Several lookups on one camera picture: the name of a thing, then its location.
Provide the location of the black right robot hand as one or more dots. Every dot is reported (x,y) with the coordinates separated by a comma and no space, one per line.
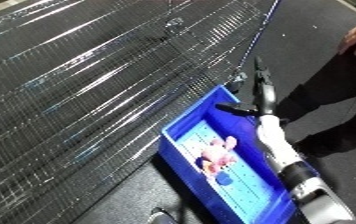
(265,96)

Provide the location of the pink soft toy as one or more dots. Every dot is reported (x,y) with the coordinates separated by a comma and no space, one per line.
(217,156)

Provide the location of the pale right robot arm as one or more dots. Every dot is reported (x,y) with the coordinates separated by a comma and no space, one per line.
(284,150)

